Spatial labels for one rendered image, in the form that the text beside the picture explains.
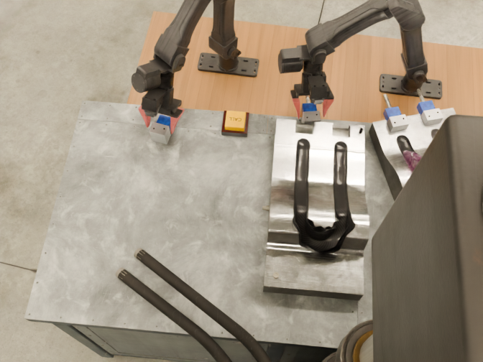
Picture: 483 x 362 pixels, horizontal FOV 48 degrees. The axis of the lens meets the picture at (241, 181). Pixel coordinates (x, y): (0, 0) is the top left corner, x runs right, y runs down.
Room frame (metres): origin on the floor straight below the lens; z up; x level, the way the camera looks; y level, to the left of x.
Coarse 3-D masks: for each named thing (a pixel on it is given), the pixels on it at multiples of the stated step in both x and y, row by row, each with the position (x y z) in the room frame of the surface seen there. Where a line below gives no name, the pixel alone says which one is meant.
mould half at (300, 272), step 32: (288, 128) 0.85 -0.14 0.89; (320, 128) 0.85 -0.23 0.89; (352, 128) 0.85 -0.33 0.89; (288, 160) 0.74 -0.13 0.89; (320, 160) 0.74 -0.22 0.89; (352, 160) 0.74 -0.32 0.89; (288, 192) 0.63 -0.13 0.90; (320, 192) 0.64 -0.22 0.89; (352, 192) 0.64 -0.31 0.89; (288, 224) 0.53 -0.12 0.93; (320, 224) 0.53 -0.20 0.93; (288, 256) 0.46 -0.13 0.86; (320, 256) 0.46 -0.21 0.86; (352, 256) 0.46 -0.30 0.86; (288, 288) 0.38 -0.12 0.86; (320, 288) 0.38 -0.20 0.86; (352, 288) 0.38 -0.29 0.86
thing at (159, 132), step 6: (162, 120) 0.91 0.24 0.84; (168, 120) 0.91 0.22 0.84; (156, 126) 0.88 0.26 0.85; (162, 126) 0.88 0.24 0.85; (168, 126) 0.88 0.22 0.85; (150, 132) 0.86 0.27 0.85; (156, 132) 0.86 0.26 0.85; (162, 132) 0.86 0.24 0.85; (168, 132) 0.87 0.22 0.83; (156, 138) 0.85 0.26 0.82; (162, 138) 0.85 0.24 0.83; (168, 138) 0.86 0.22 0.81
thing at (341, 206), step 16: (304, 144) 0.80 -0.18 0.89; (336, 144) 0.79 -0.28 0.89; (304, 160) 0.75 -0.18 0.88; (336, 160) 0.75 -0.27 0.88; (304, 176) 0.70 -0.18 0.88; (336, 176) 0.70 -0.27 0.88; (304, 192) 0.64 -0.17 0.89; (336, 192) 0.64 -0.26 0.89; (304, 208) 0.58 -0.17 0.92; (336, 208) 0.58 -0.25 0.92; (304, 224) 0.54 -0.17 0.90; (336, 224) 0.54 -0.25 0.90; (352, 224) 0.52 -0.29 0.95; (304, 240) 0.51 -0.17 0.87; (320, 240) 0.51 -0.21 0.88; (336, 240) 0.50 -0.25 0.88
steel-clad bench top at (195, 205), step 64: (128, 128) 0.90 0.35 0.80; (192, 128) 0.91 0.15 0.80; (256, 128) 0.90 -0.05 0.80; (64, 192) 0.68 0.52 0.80; (128, 192) 0.68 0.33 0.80; (192, 192) 0.68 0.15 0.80; (256, 192) 0.68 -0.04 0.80; (384, 192) 0.68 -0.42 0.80; (64, 256) 0.48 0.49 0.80; (128, 256) 0.48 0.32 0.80; (192, 256) 0.48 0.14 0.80; (256, 256) 0.48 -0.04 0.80; (64, 320) 0.31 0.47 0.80; (128, 320) 0.31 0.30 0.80; (192, 320) 0.31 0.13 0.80; (256, 320) 0.31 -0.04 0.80; (320, 320) 0.31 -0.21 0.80
